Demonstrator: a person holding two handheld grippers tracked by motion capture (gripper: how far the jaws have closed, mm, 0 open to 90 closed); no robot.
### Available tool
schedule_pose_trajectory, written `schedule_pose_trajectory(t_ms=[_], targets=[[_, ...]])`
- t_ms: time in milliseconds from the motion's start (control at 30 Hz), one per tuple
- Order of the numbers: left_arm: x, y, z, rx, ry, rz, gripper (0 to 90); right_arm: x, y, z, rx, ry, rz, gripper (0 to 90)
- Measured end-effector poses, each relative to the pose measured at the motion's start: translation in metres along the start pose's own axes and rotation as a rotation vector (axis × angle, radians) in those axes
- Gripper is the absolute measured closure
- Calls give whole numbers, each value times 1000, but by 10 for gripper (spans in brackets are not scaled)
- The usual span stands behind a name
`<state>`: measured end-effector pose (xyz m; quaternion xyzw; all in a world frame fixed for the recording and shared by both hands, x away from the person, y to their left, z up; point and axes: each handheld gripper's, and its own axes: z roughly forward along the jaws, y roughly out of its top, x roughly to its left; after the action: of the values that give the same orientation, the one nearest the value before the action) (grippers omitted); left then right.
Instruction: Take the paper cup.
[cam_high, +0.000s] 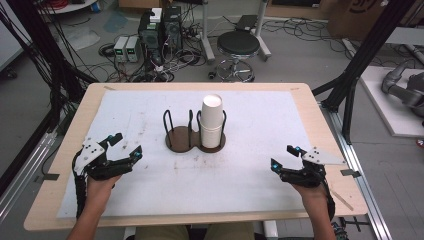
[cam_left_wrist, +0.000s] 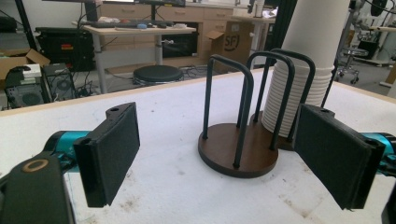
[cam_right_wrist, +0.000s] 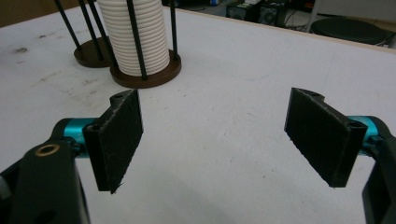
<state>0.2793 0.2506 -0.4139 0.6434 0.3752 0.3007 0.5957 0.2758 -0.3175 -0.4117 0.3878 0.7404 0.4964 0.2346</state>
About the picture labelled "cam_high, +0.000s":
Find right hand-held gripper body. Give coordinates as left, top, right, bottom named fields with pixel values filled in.
left=280, top=146, right=346, bottom=188

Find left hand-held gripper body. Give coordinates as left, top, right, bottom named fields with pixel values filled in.
left=73, top=135, right=118, bottom=182

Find black wire cup holder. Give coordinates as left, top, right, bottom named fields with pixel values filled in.
left=162, top=108, right=228, bottom=154

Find stack of white cups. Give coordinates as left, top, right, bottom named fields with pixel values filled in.
left=199, top=93, right=225, bottom=150

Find person's right hand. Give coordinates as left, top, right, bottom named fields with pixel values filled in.
left=291, top=181, right=330, bottom=205

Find person's left hand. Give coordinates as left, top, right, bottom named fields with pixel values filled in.
left=85, top=174, right=122, bottom=203

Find black tape piece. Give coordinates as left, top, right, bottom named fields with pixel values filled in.
left=33, top=172, right=61, bottom=184
left=340, top=168, right=362, bottom=179

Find grey bench power supply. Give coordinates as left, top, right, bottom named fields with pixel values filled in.
left=113, top=35, right=130, bottom=64
left=125, top=35, right=143, bottom=64

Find person's khaki pants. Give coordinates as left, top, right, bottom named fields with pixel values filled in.
left=134, top=222, right=256, bottom=240

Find white base board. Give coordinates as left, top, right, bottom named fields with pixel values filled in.
left=359, top=65, right=424, bottom=139

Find black computer tower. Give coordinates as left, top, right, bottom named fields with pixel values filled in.
left=137, top=7, right=165, bottom=65
left=162, top=5, right=184, bottom=52

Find white stand leg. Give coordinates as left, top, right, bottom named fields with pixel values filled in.
left=199, top=0, right=216, bottom=65
left=254, top=0, right=273, bottom=63

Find black round stool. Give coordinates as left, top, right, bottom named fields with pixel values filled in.
left=215, top=30, right=262, bottom=84

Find black flat device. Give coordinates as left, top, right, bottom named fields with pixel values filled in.
left=234, top=13, right=260, bottom=33

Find brown cardboard box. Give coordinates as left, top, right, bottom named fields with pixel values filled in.
left=327, top=0, right=424, bottom=42

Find black sleeved cable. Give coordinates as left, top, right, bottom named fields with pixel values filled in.
left=73, top=151, right=89, bottom=220
left=320, top=179, right=336, bottom=222

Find aluminium rail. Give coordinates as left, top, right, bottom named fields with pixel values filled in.
left=0, top=129, right=58, bottom=222
left=319, top=102, right=395, bottom=240

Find bundle of floor cables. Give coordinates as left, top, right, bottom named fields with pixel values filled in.
left=97, top=41, right=208, bottom=84

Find black metal frame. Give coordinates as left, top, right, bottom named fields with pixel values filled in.
left=5, top=0, right=98, bottom=104
left=312, top=0, right=410, bottom=145

